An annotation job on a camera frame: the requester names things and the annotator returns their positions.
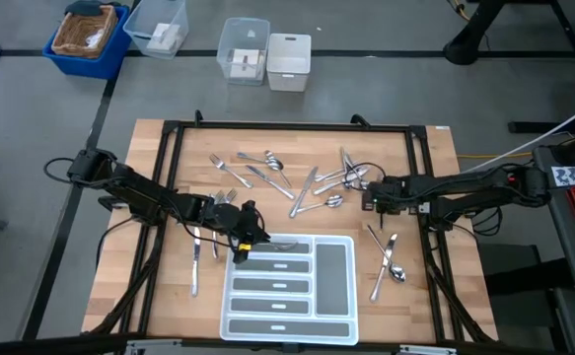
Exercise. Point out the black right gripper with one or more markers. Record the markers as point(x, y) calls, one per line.
point(390, 194)

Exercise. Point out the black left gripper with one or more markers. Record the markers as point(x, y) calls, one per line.
point(250, 222)

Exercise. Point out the silver fork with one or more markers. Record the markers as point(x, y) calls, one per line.
point(215, 244)
point(216, 160)
point(230, 195)
point(324, 178)
point(350, 163)
point(287, 245)

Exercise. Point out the silver spoon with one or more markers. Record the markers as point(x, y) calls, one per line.
point(398, 274)
point(335, 200)
point(320, 190)
point(270, 156)

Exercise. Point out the small silver teaspoon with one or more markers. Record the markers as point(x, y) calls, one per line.
point(276, 165)

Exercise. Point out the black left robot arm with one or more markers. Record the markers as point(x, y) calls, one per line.
point(139, 190)

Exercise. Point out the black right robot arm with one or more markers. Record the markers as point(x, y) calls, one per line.
point(464, 186)

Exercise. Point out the yellow tape tag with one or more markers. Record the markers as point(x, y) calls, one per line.
point(245, 245)

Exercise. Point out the white table sticker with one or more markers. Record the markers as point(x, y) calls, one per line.
point(442, 127)

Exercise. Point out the white cutlery tray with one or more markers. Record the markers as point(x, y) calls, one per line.
point(334, 276)

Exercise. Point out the white plastic bin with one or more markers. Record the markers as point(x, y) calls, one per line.
point(288, 74)

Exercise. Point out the black floor bar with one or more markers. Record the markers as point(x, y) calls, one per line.
point(538, 127)

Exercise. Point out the black equipment stand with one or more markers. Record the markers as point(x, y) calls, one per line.
point(464, 49)

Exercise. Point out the black desk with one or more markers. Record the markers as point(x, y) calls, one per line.
point(558, 222)

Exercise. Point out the white box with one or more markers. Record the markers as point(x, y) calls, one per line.
point(163, 38)
point(245, 64)

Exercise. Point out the tall clear plastic bin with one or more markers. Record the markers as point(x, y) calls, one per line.
point(242, 34)

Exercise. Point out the black crossbeam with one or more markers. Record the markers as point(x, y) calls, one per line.
point(45, 345)

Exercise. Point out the blue plastic bin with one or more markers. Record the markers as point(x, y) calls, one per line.
point(90, 66)

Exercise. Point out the large clear plastic bin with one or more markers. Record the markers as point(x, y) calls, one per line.
point(136, 29)

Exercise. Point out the white crumpled paper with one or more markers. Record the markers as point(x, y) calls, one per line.
point(95, 38)

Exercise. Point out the brown wicker basket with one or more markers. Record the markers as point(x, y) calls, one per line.
point(75, 34)

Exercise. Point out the black object on basket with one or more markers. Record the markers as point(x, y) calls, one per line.
point(84, 7)

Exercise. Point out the black aluminium table frame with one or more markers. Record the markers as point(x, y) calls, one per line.
point(292, 126)

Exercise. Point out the silver metal bracket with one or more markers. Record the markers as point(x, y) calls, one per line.
point(154, 347)
point(427, 350)

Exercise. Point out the black desk leg frame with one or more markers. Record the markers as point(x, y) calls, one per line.
point(528, 277)

